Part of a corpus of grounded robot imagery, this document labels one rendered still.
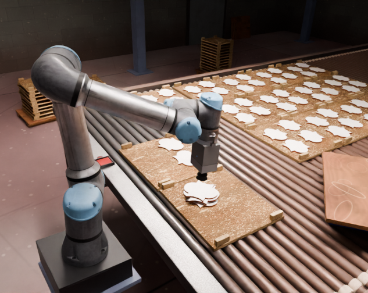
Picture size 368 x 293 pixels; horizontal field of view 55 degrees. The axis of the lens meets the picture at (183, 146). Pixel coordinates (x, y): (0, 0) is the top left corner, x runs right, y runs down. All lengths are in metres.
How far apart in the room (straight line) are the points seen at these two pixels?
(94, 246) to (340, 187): 0.96
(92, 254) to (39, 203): 2.00
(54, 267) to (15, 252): 1.57
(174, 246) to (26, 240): 1.70
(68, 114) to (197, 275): 0.66
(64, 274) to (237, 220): 0.66
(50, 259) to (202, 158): 0.59
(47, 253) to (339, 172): 1.19
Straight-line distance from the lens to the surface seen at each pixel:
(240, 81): 2.92
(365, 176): 1.67
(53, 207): 3.09
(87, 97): 0.96
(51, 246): 1.32
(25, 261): 2.71
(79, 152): 1.18
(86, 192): 1.15
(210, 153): 1.20
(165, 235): 1.37
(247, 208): 1.49
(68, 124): 1.14
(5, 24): 6.48
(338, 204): 1.45
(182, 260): 1.29
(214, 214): 1.44
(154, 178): 1.63
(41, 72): 0.99
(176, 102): 1.13
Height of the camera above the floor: 1.86
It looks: 29 degrees down
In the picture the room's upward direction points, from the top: 1 degrees clockwise
